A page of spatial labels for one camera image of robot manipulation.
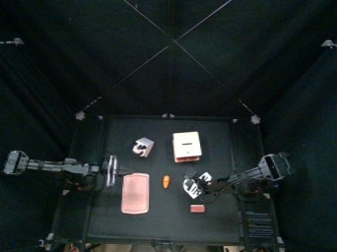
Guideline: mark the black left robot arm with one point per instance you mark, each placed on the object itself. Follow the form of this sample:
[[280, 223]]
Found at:
[[49, 165]]

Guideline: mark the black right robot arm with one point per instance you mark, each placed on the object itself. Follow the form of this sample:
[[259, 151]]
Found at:
[[259, 172]]

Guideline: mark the small orange carrot toy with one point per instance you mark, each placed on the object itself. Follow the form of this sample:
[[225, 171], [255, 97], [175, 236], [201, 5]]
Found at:
[[167, 181]]

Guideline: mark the small red toy block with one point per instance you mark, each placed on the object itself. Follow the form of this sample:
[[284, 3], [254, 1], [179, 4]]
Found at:
[[197, 208]]

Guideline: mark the pink rectangular tray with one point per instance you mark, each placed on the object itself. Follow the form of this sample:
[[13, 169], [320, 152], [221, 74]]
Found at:
[[136, 193]]

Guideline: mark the grey white toy block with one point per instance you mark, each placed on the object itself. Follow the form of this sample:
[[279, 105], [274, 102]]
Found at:
[[144, 147]]

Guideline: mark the white box with red base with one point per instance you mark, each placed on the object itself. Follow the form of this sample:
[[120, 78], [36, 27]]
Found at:
[[187, 146]]

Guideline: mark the white text label sticker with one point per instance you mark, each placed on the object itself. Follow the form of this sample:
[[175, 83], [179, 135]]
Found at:
[[259, 225]]

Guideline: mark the silver frame corner bracket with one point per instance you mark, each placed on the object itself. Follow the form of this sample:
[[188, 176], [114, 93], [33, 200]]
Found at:
[[280, 241], [49, 237], [256, 119], [80, 115]]

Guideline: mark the silver frame middle bracket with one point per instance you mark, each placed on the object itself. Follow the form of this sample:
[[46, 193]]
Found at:
[[168, 115]]

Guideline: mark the silver frame clamp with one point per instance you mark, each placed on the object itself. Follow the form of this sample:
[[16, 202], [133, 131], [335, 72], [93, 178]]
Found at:
[[16, 41], [328, 43]]

